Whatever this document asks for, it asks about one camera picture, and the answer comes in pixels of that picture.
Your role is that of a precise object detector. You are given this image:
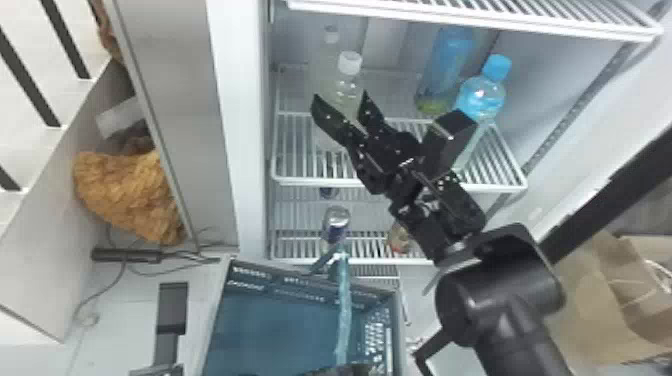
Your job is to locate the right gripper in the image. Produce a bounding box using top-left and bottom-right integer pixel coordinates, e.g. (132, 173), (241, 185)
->
(309, 89), (424, 197)

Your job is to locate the clear bottle white cap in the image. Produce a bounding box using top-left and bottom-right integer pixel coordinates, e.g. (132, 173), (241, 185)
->
(314, 49), (365, 153)
(309, 25), (342, 106)

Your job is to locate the blue can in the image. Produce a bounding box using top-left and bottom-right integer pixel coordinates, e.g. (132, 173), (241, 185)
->
(320, 205), (352, 249)

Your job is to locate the tall blue bottle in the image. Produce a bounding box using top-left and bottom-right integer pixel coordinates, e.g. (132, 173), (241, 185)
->
(414, 25), (479, 117)

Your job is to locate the white fridge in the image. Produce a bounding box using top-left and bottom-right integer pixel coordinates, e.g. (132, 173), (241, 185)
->
(102, 0), (665, 279)

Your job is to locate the brown can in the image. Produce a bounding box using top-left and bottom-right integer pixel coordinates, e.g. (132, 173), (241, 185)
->
(385, 220), (416, 256)

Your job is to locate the small blue bottle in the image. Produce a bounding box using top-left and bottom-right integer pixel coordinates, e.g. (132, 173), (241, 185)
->
(452, 53), (514, 165)

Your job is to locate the blue basket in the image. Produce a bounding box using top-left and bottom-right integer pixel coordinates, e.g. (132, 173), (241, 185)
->
(201, 250), (409, 376)

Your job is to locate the orange fuzzy cloth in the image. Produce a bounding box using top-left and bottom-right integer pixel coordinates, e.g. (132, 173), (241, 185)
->
(71, 148), (185, 247)

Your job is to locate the black power strip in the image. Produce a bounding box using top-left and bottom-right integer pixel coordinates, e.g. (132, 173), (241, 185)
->
(90, 246), (164, 265)

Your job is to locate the brown paper bag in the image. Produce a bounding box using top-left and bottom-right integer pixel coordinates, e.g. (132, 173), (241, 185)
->
(545, 229), (672, 369)

